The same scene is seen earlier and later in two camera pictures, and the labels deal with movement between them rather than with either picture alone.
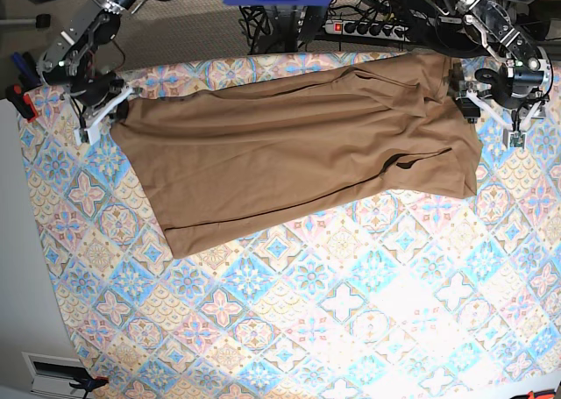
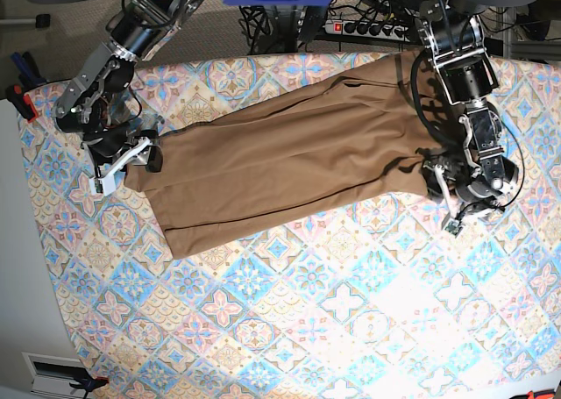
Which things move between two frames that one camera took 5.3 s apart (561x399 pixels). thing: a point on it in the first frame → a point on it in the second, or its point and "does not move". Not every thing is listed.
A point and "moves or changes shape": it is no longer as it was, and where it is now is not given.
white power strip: [368, 29] does not move
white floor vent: [52, 375] does not move
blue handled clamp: [27, 70] does not move
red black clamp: [23, 102] does not move
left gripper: [97, 91] → [105, 142]
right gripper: [510, 83] → [485, 180]
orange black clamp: [91, 384] does not move
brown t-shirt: [230, 162] moves or changes shape
